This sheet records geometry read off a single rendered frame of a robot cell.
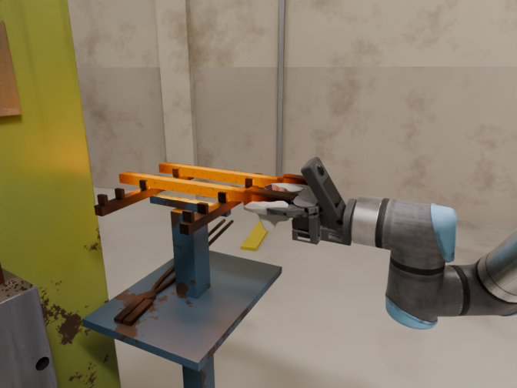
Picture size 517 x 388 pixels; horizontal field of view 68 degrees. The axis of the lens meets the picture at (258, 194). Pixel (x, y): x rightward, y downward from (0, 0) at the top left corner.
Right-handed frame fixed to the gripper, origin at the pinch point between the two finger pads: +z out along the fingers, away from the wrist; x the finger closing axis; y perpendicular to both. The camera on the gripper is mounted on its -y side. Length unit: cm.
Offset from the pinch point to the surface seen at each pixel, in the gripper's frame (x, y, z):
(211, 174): 8.7, 1.5, 17.7
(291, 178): 9.5, 0.4, -3.2
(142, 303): -17.4, 22.4, 22.6
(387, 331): 90, 121, -15
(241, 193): -2.2, -0.8, 2.6
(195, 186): -2.6, -1.0, 13.9
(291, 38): 269, -4, 106
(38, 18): -6, -36, 43
